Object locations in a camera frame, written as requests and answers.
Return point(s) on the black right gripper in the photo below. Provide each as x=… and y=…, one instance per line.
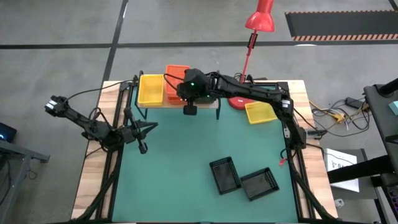
x=199, y=82

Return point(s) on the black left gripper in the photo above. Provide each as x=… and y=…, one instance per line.
x=129, y=135

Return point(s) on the black plastic basket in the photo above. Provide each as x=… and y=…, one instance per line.
x=259, y=184
x=225, y=175

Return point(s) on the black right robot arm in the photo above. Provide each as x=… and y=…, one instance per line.
x=248, y=90

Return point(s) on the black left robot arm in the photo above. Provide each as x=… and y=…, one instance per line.
x=81, y=124

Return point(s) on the wooden shelf black legs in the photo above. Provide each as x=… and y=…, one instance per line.
x=205, y=106

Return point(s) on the green table mat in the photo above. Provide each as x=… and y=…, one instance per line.
x=161, y=199

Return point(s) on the red desk lamp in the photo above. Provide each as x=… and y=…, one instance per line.
x=259, y=18

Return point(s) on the grey side table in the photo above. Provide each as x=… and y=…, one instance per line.
x=18, y=155

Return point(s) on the dark screen blue light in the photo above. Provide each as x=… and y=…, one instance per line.
x=6, y=132

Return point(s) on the hazard-striped black floor mat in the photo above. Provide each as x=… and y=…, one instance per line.
x=342, y=25

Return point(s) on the black power adapter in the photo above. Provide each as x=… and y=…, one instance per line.
x=353, y=102

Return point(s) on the small white floor object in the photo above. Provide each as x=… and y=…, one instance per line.
x=339, y=203

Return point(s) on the black side stand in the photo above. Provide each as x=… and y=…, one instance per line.
x=382, y=124

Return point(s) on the teal box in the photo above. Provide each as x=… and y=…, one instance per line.
x=394, y=108

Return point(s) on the black metal table frame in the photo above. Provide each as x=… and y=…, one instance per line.
x=267, y=84

